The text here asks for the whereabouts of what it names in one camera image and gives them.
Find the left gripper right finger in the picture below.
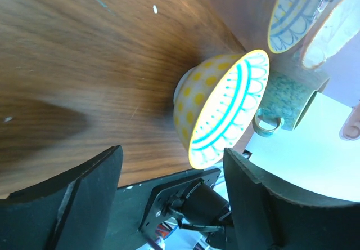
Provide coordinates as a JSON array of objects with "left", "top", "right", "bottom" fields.
[{"left": 223, "top": 148, "right": 359, "bottom": 249}]

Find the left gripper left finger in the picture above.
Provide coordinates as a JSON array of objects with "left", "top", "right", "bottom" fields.
[{"left": 1, "top": 145, "right": 123, "bottom": 249}]

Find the yellow dotted blue bowl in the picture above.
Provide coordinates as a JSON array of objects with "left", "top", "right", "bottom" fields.
[{"left": 173, "top": 50, "right": 270, "bottom": 169}]

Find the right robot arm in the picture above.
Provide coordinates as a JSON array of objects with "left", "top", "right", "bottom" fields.
[{"left": 140, "top": 176, "right": 251, "bottom": 249}]

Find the clear plastic bin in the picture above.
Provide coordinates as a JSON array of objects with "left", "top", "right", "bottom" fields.
[{"left": 193, "top": 0, "right": 360, "bottom": 141}]

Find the teal ceramic mug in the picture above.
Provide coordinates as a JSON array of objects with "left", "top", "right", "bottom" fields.
[{"left": 252, "top": 72, "right": 317, "bottom": 137}]

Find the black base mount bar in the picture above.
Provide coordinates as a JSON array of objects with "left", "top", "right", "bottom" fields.
[{"left": 102, "top": 168, "right": 221, "bottom": 249}]

